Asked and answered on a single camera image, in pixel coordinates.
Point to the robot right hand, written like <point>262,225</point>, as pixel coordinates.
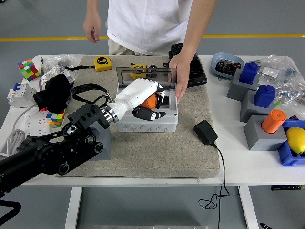
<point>265,226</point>

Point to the person's right hand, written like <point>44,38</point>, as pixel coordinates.
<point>93,29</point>

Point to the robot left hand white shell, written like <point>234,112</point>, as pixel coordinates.
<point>135,91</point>

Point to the person's left hand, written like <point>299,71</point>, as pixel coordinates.
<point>181,71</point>

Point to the orange cylinder battery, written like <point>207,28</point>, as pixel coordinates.
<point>272,121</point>
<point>149,103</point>

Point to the grey electrical box with lid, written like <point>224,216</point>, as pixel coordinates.
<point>145,127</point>

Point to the person's right forearm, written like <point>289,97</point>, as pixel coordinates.
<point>96,9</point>

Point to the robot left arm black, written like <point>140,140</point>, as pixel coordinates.
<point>47,152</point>

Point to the person's left forearm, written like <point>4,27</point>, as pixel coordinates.
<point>197,28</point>

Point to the small black cylinder battery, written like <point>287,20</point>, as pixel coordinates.
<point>153,66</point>

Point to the shiny black flat device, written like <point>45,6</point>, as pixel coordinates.
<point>197,76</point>

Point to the white table leg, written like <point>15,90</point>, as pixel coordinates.
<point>249,207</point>
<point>72,207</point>

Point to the round yellow tape measure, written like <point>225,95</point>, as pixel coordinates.
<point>136,66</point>

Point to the square yellow tape measure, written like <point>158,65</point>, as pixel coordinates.
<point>103,64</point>

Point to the light blue bowl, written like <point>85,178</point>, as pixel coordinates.
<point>219,57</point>

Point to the clear plastic bag with parts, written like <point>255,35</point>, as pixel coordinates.
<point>64,60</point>

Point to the black table control panel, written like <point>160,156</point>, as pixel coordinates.
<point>286,187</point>

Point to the dark electronic parts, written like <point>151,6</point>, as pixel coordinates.
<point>226,66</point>

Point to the person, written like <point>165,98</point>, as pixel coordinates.
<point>147,23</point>

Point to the grey block holder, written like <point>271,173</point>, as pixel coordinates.
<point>259,142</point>
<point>234,90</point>
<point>247,112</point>

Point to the grey block with round hole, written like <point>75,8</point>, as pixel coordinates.
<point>104,143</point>

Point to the thin pen-like tool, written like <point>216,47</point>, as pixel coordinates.
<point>42,64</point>

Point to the grey-brown mat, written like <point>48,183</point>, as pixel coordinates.
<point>155,152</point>

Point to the black plug adapter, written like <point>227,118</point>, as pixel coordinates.
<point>205,132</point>

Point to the white and purple packet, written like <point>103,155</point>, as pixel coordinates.
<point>47,77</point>

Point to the blue plastic block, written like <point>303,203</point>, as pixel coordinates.
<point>263,96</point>
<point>249,74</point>

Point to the blue plastic bin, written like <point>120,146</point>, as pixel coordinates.
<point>286,157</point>

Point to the black cloth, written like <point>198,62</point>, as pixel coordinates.
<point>54,90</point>

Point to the large colourful puzzle cube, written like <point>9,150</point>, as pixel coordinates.
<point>28,70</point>

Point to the small colourful puzzle cube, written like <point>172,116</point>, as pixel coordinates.
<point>55,118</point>

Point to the yellow lemon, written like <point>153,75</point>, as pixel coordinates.
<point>296,139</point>

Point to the clear bags of small parts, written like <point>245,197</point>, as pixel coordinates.
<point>286,81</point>

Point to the white power strip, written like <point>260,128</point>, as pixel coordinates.
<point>35,126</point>

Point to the small black object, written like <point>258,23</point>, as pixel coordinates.
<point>293,117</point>

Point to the white circuit breaker blue switch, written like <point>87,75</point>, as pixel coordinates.
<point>21,95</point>

